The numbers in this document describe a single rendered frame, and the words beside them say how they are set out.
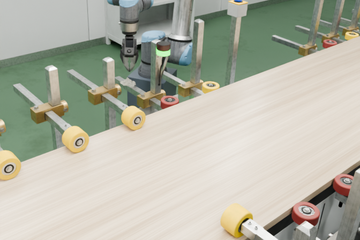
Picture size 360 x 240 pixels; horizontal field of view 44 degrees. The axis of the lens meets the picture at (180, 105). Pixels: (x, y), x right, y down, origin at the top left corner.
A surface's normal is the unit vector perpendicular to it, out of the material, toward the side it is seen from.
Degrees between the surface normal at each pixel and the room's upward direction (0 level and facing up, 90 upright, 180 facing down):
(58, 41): 90
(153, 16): 90
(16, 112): 0
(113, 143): 0
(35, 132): 0
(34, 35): 90
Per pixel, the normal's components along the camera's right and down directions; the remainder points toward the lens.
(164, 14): 0.65, 0.39
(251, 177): 0.04, -0.88
